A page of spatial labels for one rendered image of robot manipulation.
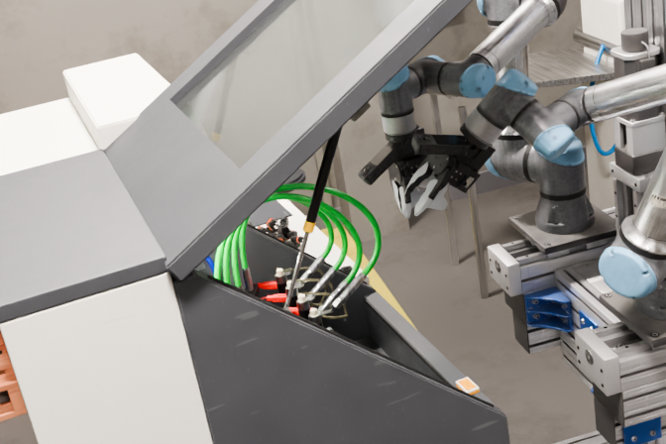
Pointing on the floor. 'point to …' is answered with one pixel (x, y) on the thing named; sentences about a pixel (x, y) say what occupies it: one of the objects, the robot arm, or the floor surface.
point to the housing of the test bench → (87, 294)
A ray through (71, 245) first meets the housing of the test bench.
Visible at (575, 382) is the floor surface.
